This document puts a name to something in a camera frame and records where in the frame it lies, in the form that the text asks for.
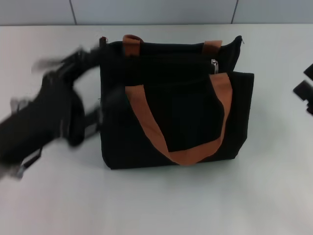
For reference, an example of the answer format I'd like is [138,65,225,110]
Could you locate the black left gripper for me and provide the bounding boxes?
[0,46,125,167]

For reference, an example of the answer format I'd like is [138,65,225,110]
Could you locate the black food bag orange straps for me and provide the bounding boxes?
[99,34,255,170]

